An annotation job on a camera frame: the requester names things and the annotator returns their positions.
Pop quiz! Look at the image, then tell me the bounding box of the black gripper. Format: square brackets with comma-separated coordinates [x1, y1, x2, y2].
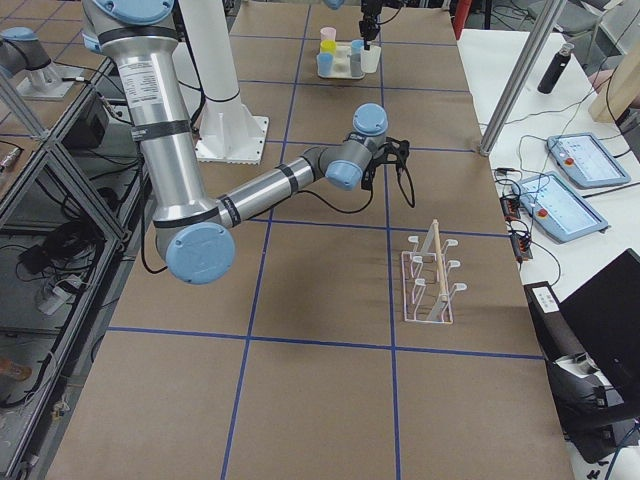
[359, 0, 380, 50]
[360, 137, 411, 190]

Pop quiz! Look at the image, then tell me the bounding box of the light blue cup front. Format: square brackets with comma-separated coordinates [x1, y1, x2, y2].
[351, 39, 364, 55]

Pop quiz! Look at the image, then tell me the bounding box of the light blue cup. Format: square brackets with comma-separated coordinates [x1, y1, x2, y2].
[351, 39, 364, 55]
[316, 52, 333, 78]

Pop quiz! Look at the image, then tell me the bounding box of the white plastic cup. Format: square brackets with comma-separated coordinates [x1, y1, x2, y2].
[361, 45, 381, 74]

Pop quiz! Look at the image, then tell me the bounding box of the pink plastic cup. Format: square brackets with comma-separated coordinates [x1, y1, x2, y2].
[320, 26, 336, 41]

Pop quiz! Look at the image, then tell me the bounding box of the grey plastic cup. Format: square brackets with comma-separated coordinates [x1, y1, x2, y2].
[349, 54, 364, 78]

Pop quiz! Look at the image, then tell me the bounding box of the yellow plastic cup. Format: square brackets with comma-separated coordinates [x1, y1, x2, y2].
[320, 39, 337, 55]

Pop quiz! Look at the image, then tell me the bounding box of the light blue cup back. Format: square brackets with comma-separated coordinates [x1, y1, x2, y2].
[316, 52, 333, 78]

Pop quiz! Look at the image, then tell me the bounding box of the cream plastic tray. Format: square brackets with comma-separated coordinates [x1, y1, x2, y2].
[324, 42, 368, 80]

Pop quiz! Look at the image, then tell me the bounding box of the teach pendant near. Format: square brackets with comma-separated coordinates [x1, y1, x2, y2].
[512, 172, 609, 243]

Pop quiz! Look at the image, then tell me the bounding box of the teach pendant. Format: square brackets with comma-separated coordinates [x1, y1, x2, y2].
[546, 133, 631, 189]
[512, 172, 609, 243]

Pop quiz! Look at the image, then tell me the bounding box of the black water bottle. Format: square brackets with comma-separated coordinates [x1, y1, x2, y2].
[537, 42, 575, 94]

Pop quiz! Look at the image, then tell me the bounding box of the teach pendant far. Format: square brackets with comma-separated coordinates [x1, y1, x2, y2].
[546, 133, 631, 189]

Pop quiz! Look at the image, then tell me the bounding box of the black laptop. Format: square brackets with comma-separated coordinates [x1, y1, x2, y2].
[560, 248, 639, 400]

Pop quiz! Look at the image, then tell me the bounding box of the white wire cup rack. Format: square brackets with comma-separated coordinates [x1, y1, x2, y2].
[400, 219, 467, 325]

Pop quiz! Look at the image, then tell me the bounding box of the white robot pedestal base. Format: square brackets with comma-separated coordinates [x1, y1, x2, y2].
[179, 0, 269, 164]

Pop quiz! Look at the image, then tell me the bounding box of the aluminium frame post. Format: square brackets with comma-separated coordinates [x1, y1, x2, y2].
[478, 0, 566, 157]

